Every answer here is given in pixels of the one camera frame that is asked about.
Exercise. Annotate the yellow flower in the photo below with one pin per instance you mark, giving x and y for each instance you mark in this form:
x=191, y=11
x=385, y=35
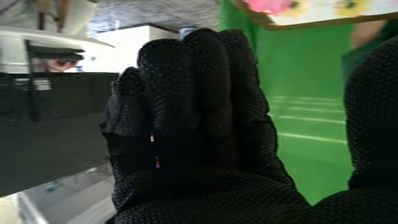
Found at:
x=298, y=9
x=353, y=5

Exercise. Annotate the person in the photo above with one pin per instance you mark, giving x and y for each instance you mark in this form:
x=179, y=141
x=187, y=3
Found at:
x=367, y=33

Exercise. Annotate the pink flower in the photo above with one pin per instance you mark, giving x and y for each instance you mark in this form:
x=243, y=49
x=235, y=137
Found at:
x=267, y=5

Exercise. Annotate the white sheet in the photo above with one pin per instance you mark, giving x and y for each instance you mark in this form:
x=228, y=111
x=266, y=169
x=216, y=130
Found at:
x=323, y=13

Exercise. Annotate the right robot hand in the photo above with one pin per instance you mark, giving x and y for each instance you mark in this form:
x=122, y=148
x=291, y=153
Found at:
x=202, y=133

